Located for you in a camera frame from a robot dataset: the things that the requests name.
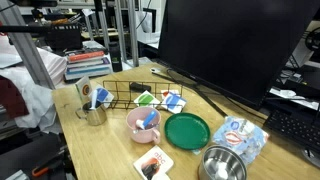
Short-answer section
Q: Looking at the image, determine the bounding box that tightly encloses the green and white board book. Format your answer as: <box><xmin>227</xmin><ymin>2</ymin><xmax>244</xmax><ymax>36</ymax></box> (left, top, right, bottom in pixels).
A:
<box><xmin>133</xmin><ymin>90</ymin><xmax>162</xmax><ymax>109</ymax></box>

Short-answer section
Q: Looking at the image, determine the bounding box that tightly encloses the upright aluminium frame post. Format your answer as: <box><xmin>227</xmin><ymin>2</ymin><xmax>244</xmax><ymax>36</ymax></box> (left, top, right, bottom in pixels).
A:
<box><xmin>127</xmin><ymin>0</ymin><xmax>140</xmax><ymax>68</ymax></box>

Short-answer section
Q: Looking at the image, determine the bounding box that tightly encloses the blue printed plastic package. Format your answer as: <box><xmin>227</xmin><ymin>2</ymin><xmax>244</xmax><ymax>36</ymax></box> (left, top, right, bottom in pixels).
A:
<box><xmin>212</xmin><ymin>115</ymin><xmax>270</xmax><ymax>166</ymax></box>

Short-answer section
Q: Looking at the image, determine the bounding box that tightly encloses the red hardcover book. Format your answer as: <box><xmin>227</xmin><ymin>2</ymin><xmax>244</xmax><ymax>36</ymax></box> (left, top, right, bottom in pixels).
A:
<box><xmin>67</xmin><ymin>50</ymin><xmax>106</xmax><ymax>63</ymax></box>

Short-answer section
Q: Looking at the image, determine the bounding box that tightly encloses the black monitor stand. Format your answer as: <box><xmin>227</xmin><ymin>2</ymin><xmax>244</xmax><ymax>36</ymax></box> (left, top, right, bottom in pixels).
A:
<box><xmin>151</xmin><ymin>68</ymin><xmax>228</xmax><ymax>118</ymax></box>

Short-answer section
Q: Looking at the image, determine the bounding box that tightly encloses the black wire book holder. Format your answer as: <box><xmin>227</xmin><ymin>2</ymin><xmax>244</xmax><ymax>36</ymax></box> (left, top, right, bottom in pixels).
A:
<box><xmin>102</xmin><ymin>79</ymin><xmax>185</xmax><ymax>112</ymax></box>

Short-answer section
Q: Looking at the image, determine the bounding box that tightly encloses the red and white board book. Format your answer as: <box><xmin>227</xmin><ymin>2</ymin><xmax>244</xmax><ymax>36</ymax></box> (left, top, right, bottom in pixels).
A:
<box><xmin>160</xmin><ymin>89</ymin><xmax>181</xmax><ymax>101</ymax></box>

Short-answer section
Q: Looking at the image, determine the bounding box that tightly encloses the pink mug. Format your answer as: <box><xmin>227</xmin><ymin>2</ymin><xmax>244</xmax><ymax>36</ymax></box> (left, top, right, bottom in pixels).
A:
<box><xmin>125</xmin><ymin>106</ymin><xmax>162</xmax><ymax>145</ymax></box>

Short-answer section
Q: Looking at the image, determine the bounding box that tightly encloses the orange handled tool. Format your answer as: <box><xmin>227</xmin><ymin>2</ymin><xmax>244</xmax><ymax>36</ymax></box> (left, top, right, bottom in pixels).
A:
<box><xmin>31</xmin><ymin>154</ymin><xmax>68</xmax><ymax>178</ymax></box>

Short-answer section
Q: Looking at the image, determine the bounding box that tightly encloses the maroon cloth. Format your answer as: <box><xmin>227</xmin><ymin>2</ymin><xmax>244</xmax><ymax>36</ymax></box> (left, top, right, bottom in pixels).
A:
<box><xmin>0</xmin><ymin>75</ymin><xmax>30</xmax><ymax>120</ymax></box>

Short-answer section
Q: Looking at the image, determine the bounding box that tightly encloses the white crumpled cloth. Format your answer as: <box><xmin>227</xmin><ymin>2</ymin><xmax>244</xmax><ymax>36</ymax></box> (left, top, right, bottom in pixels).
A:
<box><xmin>0</xmin><ymin>34</ymin><xmax>68</xmax><ymax>134</ymax></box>

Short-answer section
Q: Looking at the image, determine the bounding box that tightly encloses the blue and white board book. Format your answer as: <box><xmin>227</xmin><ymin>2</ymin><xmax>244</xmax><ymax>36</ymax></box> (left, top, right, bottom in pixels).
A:
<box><xmin>89</xmin><ymin>84</ymin><xmax>115</xmax><ymax>108</ymax></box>

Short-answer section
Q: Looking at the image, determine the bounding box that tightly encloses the blue and white utensil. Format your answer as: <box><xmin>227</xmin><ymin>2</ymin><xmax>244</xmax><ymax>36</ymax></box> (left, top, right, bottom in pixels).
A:
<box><xmin>135</xmin><ymin>109</ymin><xmax>158</xmax><ymax>131</ymax></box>

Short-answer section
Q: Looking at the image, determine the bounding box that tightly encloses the green plate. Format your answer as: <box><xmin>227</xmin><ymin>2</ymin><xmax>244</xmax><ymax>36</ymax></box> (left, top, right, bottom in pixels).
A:
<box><xmin>164</xmin><ymin>112</ymin><xmax>211</xmax><ymax>151</ymax></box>

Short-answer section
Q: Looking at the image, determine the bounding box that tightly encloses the black remote control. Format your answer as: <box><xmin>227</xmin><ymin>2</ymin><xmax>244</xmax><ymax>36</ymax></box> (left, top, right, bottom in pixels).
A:
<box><xmin>129</xmin><ymin>81</ymin><xmax>152</xmax><ymax>94</ymax></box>

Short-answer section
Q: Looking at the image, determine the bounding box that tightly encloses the black crate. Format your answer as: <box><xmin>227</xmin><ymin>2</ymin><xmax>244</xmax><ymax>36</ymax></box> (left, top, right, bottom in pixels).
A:
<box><xmin>46</xmin><ymin>23</ymin><xmax>84</xmax><ymax>53</ymax></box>

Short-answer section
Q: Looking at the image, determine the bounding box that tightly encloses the grey and purple book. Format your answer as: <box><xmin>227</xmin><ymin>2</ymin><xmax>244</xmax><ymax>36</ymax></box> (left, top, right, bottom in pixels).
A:
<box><xmin>66</xmin><ymin>57</ymin><xmax>111</xmax><ymax>70</ymax></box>

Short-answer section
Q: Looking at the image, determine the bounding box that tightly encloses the blue white book with stripes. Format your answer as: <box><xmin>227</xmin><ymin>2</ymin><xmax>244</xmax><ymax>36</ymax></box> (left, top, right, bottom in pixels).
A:
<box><xmin>161</xmin><ymin>92</ymin><xmax>188</xmax><ymax>115</ymax></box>

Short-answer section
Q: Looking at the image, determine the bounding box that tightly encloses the large black computer monitor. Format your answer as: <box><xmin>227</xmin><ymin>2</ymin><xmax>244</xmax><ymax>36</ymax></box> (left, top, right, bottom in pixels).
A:
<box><xmin>157</xmin><ymin>0</ymin><xmax>320</xmax><ymax>111</ymax></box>

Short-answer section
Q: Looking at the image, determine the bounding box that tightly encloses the small steel pitcher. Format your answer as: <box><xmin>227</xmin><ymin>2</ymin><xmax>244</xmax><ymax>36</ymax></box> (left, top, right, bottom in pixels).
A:
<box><xmin>75</xmin><ymin>100</ymin><xmax>108</xmax><ymax>127</ymax></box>

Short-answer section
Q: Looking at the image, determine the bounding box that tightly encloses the white plastic spoon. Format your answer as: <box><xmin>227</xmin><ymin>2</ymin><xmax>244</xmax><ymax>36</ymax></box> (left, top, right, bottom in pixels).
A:
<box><xmin>89</xmin><ymin>89</ymin><xmax>99</xmax><ymax>110</ymax></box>

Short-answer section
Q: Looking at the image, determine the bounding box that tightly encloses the blue spine book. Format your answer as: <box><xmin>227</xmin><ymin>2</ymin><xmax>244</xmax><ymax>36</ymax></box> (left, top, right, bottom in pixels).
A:
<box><xmin>64</xmin><ymin>65</ymin><xmax>114</xmax><ymax>82</ymax></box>

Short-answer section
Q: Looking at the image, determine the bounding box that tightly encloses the black horizontal rod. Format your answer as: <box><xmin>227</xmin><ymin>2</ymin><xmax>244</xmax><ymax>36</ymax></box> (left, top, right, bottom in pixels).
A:
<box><xmin>0</xmin><ymin>24</ymin><xmax>81</xmax><ymax>34</ymax></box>

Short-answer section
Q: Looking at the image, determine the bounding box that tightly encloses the white abc board book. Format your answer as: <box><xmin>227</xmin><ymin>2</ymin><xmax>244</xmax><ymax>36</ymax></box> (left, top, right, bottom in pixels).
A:
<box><xmin>133</xmin><ymin>145</ymin><xmax>175</xmax><ymax>180</ymax></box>

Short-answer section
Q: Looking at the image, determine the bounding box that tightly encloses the board book with orange circle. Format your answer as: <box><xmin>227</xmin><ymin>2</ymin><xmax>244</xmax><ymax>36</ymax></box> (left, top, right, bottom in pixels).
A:
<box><xmin>74</xmin><ymin>75</ymin><xmax>93</xmax><ymax>105</ymax></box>

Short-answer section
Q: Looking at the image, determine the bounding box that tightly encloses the stainless steel bowl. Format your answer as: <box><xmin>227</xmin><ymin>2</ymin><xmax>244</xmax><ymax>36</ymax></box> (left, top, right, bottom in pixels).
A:
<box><xmin>197</xmin><ymin>144</ymin><xmax>248</xmax><ymax>180</ymax></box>

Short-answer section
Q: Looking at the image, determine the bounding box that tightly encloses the black keyboard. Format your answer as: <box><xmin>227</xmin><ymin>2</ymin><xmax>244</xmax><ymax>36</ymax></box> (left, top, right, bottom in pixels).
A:
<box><xmin>263</xmin><ymin>109</ymin><xmax>320</xmax><ymax>154</ymax></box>

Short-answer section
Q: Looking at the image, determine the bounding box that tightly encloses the black bottle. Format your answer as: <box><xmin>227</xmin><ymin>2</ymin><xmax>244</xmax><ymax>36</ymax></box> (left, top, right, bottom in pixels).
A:
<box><xmin>108</xmin><ymin>41</ymin><xmax>124</xmax><ymax>73</ymax></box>

